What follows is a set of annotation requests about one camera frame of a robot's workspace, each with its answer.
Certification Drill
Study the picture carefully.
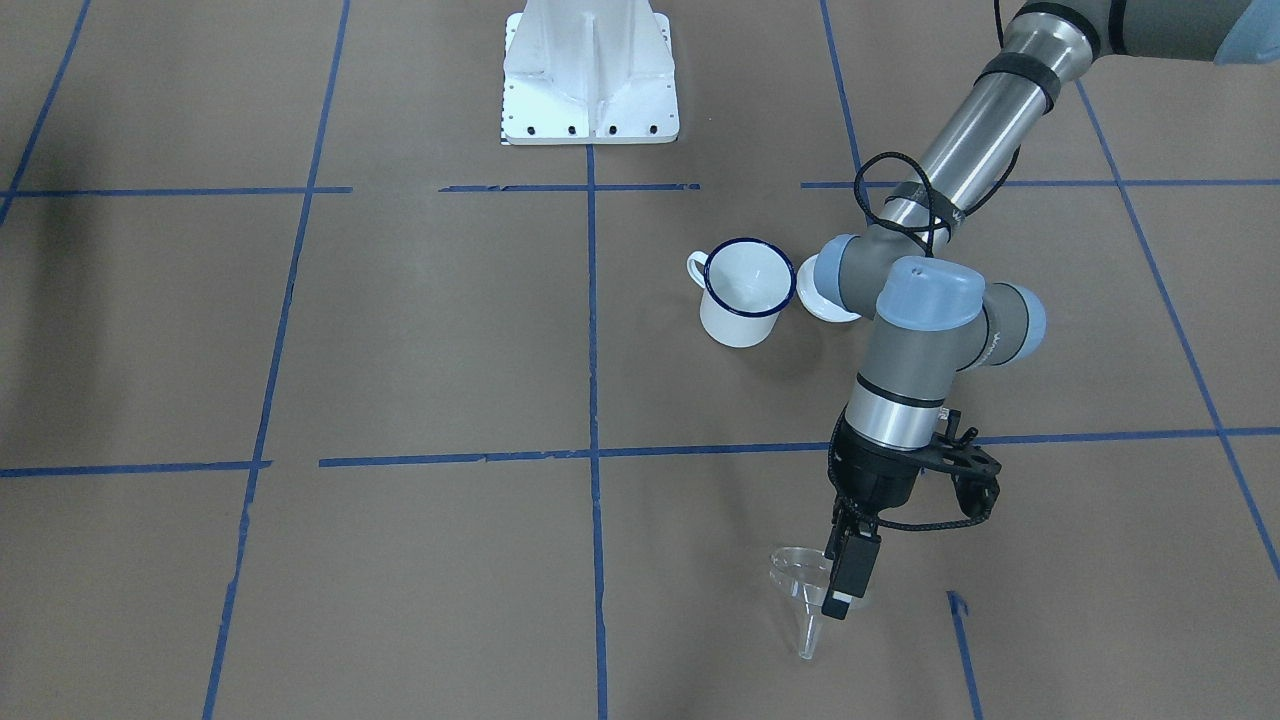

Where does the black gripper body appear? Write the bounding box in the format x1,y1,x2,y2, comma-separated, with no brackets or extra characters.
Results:
828,415,925,530

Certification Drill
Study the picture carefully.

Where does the clear plastic funnel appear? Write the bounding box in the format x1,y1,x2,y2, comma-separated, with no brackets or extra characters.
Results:
769,546,835,662

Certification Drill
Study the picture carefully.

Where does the white mug lid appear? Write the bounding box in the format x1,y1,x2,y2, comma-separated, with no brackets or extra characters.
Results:
796,255,861,324

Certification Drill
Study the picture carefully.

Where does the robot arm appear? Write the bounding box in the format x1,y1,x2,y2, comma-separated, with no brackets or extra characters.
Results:
813,1,1277,620

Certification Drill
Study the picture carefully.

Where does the white enamel mug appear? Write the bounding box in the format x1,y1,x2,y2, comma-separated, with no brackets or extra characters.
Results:
686,237,797,348

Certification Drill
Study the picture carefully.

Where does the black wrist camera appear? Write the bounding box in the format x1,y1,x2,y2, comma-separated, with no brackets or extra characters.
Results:
916,407,1002,530

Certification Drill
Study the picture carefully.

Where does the white camera stand base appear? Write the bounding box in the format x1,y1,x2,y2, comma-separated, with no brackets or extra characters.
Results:
500,1,681,146

